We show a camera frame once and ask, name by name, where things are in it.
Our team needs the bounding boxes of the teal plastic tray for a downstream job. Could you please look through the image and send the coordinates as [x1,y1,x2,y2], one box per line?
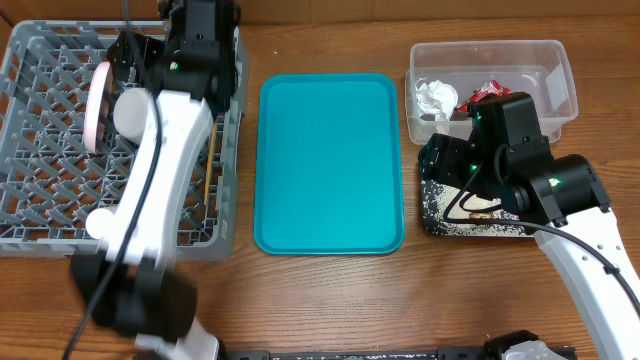
[254,73,405,255]

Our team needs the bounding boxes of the white round plate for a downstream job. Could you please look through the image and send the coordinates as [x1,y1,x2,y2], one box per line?
[83,62,113,153]

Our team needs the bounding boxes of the dark brown food lump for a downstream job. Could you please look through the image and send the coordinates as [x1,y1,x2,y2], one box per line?
[469,212,495,219]

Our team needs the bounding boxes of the white napkin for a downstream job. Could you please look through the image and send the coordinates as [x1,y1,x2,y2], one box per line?
[416,80,459,121]

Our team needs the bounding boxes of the small white bowl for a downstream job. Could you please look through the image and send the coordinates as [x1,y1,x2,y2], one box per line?
[113,88,153,145]

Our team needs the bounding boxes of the black flat tray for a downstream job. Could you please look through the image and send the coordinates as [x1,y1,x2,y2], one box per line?
[418,140,528,238]

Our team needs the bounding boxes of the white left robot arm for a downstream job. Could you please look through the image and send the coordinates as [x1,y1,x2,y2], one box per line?
[70,0,243,359]

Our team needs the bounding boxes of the white paper cup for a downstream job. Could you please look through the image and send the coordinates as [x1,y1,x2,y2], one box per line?
[85,205,117,240]

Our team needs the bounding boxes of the grey dishwasher rack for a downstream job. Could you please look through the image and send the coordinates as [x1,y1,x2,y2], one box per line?
[1,20,249,261]

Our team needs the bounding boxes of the clear plastic bin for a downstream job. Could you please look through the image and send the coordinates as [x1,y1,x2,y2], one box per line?
[405,40,579,145]

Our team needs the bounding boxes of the red snack wrapper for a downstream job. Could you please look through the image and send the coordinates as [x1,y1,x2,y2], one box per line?
[455,80,512,113]

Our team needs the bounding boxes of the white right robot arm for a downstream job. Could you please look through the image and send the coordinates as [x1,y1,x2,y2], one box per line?
[418,92,639,359]

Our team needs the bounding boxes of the wooden chopstick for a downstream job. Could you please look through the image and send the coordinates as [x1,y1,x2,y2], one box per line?
[204,120,217,209]

